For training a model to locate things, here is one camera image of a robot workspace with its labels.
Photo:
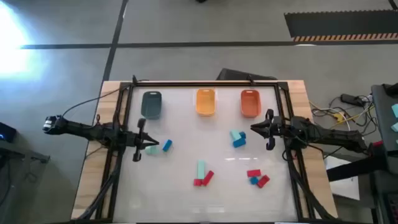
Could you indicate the yellow plastic bin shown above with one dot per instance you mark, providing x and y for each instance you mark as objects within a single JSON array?
[{"x": 205, "y": 102}]

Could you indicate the small blue cylinder block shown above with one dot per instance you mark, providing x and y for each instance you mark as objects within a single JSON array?
[{"x": 254, "y": 180}]

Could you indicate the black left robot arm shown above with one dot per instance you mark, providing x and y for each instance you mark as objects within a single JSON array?
[{"x": 93, "y": 132}]

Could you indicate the mint block on cart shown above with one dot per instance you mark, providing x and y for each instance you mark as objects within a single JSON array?
[
  {"x": 395, "y": 127},
  {"x": 395, "y": 110}
]

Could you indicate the small red rounded block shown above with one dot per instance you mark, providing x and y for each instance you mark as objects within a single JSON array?
[{"x": 197, "y": 182}]

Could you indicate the large blue block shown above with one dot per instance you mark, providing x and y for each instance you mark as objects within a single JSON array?
[{"x": 239, "y": 143}]

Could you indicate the black metal table frame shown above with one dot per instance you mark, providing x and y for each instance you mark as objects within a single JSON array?
[{"x": 202, "y": 84}]

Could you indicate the black hazard-striped floor mat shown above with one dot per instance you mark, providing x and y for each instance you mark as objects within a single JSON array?
[{"x": 342, "y": 23}]

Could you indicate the orange plastic bin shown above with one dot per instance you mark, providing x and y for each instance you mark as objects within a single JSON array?
[{"x": 250, "y": 104}]

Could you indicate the black power adapter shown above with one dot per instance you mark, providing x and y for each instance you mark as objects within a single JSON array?
[{"x": 351, "y": 99}]

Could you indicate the black equipment cart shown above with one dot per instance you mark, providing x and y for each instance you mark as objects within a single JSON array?
[{"x": 385, "y": 118}]

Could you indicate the long mint block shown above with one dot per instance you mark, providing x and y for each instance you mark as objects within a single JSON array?
[{"x": 201, "y": 169}]

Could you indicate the short mint block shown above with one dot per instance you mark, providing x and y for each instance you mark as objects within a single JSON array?
[
  {"x": 235, "y": 134},
  {"x": 151, "y": 150}
]

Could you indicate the dark teal plastic bin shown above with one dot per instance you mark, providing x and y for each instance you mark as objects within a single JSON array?
[{"x": 151, "y": 105}]

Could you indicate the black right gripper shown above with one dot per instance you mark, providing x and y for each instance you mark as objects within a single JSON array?
[{"x": 271, "y": 129}]

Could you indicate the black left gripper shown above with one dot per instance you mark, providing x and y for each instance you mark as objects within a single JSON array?
[{"x": 138, "y": 140}]

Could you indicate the white paper sheet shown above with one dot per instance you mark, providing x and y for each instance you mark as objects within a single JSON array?
[{"x": 342, "y": 180}]

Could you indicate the blue oblong block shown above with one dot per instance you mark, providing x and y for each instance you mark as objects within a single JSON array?
[{"x": 167, "y": 145}]

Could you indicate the black electronic device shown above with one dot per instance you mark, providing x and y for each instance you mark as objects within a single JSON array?
[{"x": 6, "y": 132}]

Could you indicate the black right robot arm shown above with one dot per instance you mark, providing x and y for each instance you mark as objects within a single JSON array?
[{"x": 326, "y": 135}]

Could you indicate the red rectangular block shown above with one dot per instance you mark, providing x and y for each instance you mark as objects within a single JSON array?
[
  {"x": 263, "y": 181},
  {"x": 254, "y": 173}
]

